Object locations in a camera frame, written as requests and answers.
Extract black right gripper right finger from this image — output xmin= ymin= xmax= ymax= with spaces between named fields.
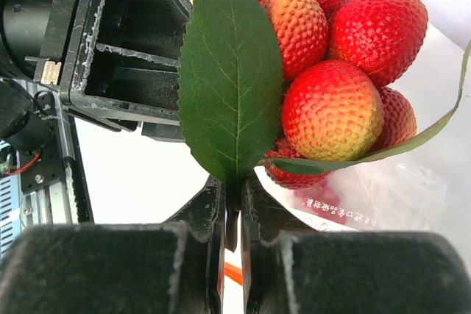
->
xmin=241 ymin=174 xmax=470 ymax=313

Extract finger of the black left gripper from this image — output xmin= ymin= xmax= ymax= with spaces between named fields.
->
xmin=64 ymin=107 xmax=185 ymax=142

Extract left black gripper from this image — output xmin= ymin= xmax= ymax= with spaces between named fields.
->
xmin=26 ymin=0 xmax=191 ymax=126

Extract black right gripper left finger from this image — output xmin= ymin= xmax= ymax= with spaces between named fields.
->
xmin=1 ymin=177 xmax=225 ymax=313

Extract red fake strawberries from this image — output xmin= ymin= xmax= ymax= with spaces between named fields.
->
xmin=177 ymin=0 xmax=453 ymax=189

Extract clear zip top bag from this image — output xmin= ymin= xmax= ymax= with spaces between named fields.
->
xmin=224 ymin=0 xmax=471 ymax=285

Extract red fake grape bunch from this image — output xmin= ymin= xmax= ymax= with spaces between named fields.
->
xmin=294 ymin=179 xmax=347 ymax=225

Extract aluminium front rail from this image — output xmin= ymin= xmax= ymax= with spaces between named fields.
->
xmin=20 ymin=108 xmax=94 ymax=230

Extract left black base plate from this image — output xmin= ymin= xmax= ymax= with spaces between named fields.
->
xmin=19 ymin=90 xmax=65 ymax=194

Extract light blue slotted cable duct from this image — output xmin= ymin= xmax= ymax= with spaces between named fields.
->
xmin=1 ymin=141 xmax=22 ymax=259

